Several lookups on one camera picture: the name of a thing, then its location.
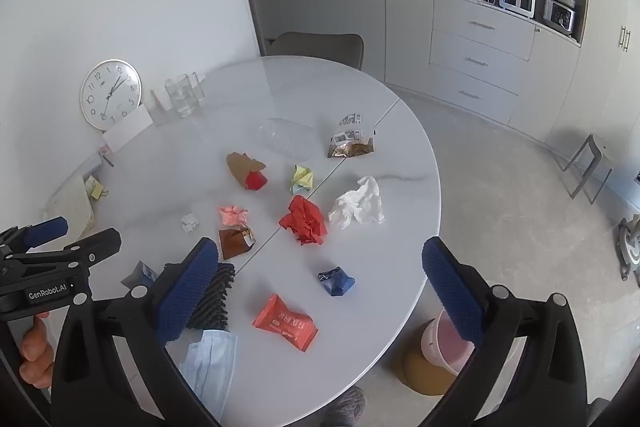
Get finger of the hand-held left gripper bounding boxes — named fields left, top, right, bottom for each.
left=0, top=216, right=69, bottom=259
left=5, top=228, right=122, bottom=279

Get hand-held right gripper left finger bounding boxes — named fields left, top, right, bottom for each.
left=51, top=237, right=221, bottom=427

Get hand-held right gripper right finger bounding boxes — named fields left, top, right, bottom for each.
left=415, top=236, right=588, bottom=427

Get black ribbed foam piece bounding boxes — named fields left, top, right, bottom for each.
left=187, top=262, right=236, bottom=333

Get grey blue wrapper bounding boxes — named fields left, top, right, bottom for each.
left=121, top=261, right=160, bottom=291

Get pink bucket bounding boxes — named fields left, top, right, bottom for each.
left=420, top=307, right=476, bottom=376

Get brown wrapper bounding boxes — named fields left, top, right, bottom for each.
left=218, top=224, right=256, bottom=260

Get blue face mask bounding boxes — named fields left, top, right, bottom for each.
left=167, top=329, right=239, bottom=423

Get pink paper wad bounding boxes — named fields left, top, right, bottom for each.
left=216, top=205, right=250, bottom=228

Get orange red snack packet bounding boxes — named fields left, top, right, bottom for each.
left=251, top=293, right=320, bottom=352

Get dark blue wrapper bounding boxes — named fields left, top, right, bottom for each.
left=318, top=265, right=357, bottom=297

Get white tissue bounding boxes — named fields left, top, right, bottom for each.
left=328, top=176, right=386, bottom=230

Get red paper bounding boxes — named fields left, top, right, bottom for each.
left=278, top=195, right=330, bottom=246

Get person's left hand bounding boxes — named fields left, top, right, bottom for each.
left=19, top=311, right=54, bottom=391

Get pale paper notepad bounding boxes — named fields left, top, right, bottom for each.
left=44, top=174, right=98, bottom=234

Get yellow sticky notes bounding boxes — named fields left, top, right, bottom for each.
left=85, top=176, right=109, bottom=200

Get ochre round stool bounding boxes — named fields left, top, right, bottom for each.
left=391, top=319, right=462, bottom=397

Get white card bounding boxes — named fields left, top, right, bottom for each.
left=102, top=104, right=154, bottom=154

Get brown and red paper wad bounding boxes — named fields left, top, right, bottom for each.
left=226, top=152, right=268, bottom=191

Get grey fuzzy slipper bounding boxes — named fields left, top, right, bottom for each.
left=320, top=387, right=367, bottom=427

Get yellow green paper wad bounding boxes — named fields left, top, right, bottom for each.
left=290, top=164, right=316, bottom=195

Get clear drinking glass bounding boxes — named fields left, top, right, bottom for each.
left=165, top=74, right=199, bottom=118
left=150, top=86, right=174, bottom=128

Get clear snack bag brown contents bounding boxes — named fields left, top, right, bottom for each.
left=327, top=112, right=377, bottom=159

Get clear plastic bag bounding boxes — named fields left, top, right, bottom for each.
left=260, top=118, right=314, bottom=158

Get white floor machine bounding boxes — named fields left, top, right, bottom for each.
left=617, top=214, right=640, bottom=283

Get grey cabinet drawer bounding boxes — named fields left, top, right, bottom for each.
left=432, top=0, right=536, bottom=61
left=430, top=29, right=532, bottom=96
left=428, top=64, right=520, bottom=126

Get grey dining chair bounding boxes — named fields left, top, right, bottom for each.
left=265, top=32, right=365, bottom=70

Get silver countertop appliance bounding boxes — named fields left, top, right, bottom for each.
left=541, top=0, right=577, bottom=37

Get white round wall clock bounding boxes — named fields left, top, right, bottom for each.
left=80, top=59, right=143, bottom=131

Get grey metal frame stool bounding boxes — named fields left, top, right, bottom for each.
left=555, top=133, right=614, bottom=206

